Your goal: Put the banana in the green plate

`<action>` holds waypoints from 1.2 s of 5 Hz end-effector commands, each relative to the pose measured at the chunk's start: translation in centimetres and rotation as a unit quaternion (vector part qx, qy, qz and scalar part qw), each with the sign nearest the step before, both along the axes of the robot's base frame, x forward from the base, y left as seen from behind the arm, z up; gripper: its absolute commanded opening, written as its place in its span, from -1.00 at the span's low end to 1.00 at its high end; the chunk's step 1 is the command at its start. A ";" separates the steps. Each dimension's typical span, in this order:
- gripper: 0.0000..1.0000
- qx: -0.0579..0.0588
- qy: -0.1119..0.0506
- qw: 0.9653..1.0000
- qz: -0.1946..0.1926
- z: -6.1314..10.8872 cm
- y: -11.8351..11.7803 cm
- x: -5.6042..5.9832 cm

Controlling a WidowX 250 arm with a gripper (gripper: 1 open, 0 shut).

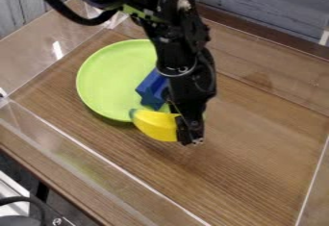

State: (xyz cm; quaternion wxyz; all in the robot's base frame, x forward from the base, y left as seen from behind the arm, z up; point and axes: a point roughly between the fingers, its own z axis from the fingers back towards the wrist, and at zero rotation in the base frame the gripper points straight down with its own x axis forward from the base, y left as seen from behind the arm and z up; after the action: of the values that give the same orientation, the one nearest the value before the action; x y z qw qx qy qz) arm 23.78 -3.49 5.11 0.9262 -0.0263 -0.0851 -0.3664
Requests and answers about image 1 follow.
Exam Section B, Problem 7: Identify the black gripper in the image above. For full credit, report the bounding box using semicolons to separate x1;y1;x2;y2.
156;48;216;145

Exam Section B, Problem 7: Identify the yellow toy banana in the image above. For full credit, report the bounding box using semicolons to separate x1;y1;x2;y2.
129;109;179;142

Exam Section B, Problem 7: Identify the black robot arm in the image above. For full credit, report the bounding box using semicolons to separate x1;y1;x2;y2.
45;0;216;145

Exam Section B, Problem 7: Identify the green round plate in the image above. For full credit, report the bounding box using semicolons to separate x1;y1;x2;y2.
76;39;171;122

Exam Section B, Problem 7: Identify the blue plastic block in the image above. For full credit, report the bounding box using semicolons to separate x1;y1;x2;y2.
135;69;168;111

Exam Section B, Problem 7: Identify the clear acrylic enclosure wall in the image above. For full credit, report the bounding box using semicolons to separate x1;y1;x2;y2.
0;12;209;226

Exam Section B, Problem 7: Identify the black cable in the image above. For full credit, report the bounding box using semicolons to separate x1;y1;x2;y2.
0;196;44;226

